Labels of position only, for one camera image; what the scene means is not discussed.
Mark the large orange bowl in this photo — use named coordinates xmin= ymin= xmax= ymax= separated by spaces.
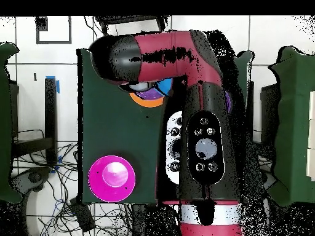
xmin=129 ymin=92 xmax=165 ymax=108

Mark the purple shallow bowl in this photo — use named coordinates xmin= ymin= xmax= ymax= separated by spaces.
xmin=135 ymin=87 xmax=165 ymax=101
xmin=225 ymin=90 xmax=233 ymax=114

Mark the large pink bowl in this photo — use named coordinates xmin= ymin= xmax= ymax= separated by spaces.
xmin=87 ymin=155 xmax=137 ymax=203

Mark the dark green tablecloth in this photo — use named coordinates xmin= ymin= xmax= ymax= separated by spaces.
xmin=76 ymin=48 xmax=254 ymax=206

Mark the blue tape strip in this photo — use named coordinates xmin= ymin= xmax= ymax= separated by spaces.
xmin=45 ymin=75 xmax=60 ymax=95

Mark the black power strip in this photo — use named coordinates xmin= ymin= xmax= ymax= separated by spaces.
xmin=69 ymin=197 xmax=96 ymax=233

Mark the black stool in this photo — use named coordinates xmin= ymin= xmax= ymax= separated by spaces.
xmin=94 ymin=15 xmax=171 ymax=35

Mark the grey chair base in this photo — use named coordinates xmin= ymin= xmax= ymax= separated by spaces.
xmin=9 ymin=167 xmax=52 ymax=194

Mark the green cloth side table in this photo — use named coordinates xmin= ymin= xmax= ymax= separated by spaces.
xmin=0 ymin=42 xmax=23 ymax=204
xmin=266 ymin=45 xmax=315 ymax=208

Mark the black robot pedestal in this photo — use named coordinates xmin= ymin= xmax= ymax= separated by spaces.
xmin=130 ymin=203 xmax=181 ymax=236

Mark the black stand frame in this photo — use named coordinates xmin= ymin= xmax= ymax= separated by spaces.
xmin=9 ymin=76 xmax=60 ymax=168

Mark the black square floor frame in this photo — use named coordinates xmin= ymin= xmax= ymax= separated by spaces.
xmin=36 ymin=16 xmax=73 ymax=45

